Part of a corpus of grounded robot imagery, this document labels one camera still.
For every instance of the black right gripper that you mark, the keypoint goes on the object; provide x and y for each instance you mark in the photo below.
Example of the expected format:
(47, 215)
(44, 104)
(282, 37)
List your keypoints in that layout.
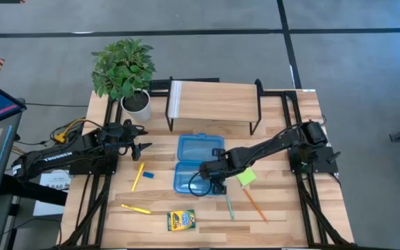
(221, 165)

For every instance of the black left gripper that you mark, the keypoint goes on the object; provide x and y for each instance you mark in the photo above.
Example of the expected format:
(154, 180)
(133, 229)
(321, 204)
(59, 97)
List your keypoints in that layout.
(125, 135)

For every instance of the green sticky note pad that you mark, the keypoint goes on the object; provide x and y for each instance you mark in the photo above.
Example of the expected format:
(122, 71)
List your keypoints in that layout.
(246, 177)

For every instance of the yellow highlighter pen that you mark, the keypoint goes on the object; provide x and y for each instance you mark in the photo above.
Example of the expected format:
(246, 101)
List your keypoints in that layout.
(135, 208)
(137, 177)

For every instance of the orange pencil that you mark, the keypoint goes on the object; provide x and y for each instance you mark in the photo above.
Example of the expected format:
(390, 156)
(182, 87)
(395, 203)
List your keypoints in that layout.
(253, 204)

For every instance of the Crayola crayon box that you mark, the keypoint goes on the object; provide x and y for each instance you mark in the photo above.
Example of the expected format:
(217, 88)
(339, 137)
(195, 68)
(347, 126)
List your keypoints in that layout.
(181, 220)

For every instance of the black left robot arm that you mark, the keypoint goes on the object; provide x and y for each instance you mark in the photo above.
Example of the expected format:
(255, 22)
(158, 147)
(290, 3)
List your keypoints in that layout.
(57, 156)

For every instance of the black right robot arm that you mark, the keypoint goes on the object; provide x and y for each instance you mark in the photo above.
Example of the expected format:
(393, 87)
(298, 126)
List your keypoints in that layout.
(273, 142)

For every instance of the white plant pot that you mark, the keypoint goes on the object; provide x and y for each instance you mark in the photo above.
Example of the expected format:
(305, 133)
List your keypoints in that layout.
(144, 112)

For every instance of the small blue eraser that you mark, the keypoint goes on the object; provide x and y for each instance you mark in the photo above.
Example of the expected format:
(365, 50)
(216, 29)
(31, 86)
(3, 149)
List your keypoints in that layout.
(148, 175)

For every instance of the blue plastic pencil box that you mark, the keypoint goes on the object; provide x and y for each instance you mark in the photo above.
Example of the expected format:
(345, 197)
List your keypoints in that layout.
(193, 147)

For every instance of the green leafy artificial plant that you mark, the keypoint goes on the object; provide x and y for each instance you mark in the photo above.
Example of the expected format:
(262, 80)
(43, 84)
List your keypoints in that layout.
(123, 66)

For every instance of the wooden shelf riser black legs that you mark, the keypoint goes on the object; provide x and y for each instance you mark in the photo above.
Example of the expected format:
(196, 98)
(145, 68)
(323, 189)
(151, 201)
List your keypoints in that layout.
(214, 100)

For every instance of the white paper label sheet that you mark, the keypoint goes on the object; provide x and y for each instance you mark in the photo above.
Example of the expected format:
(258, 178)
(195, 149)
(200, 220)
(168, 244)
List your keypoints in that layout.
(52, 187)

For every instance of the black aluminium table frame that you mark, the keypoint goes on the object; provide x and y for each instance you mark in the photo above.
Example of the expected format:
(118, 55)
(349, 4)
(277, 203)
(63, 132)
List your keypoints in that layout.
(99, 208)

